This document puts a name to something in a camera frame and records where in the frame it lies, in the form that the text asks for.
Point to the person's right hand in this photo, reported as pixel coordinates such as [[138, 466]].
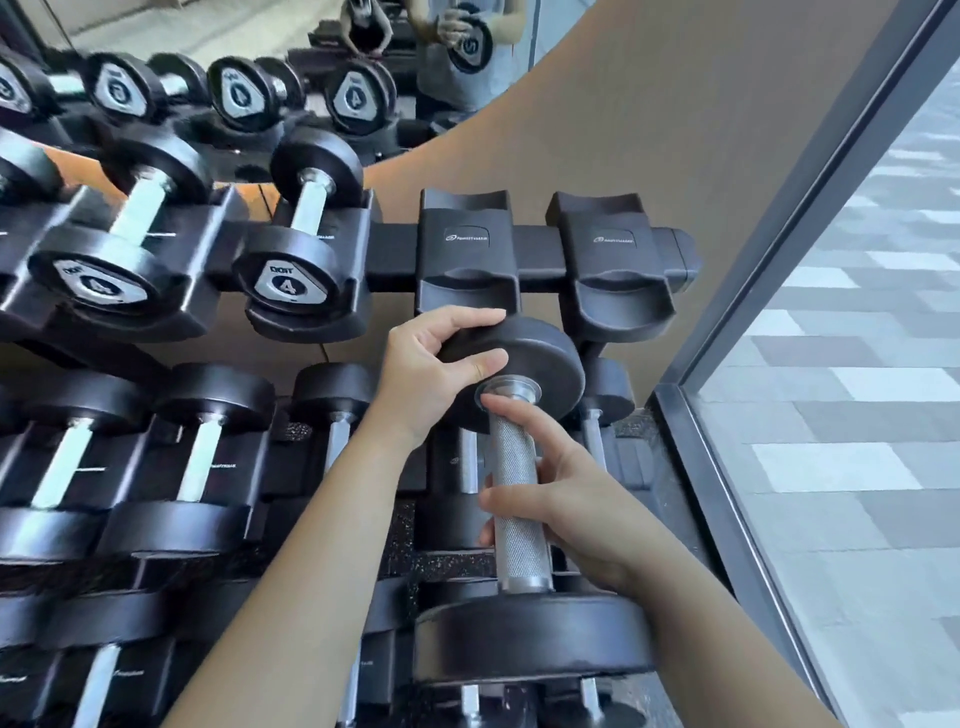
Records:
[[585, 517]]

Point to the person's left forearm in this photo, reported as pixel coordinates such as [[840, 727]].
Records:
[[300, 585]]

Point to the group of black racked dumbbells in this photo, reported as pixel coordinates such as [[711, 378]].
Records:
[[296, 285]]

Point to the window glass pane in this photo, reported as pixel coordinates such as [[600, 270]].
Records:
[[862, 450]]

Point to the person's left hand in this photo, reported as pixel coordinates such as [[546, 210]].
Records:
[[412, 375]]

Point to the person's right thumb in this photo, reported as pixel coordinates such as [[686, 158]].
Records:
[[517, 506]]

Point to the person's right forearm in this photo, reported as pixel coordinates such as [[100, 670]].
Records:
[[720, 660]]

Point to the wall mirror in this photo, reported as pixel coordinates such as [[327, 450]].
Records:
[[225, 30]]

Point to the person's left thumb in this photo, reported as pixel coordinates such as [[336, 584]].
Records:
[[472, 366]]

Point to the black dumbbell rack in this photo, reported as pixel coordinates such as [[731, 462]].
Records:
[[465, 240]]

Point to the dark metal window frame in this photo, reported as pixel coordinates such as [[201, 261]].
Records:
[[814, 187]]

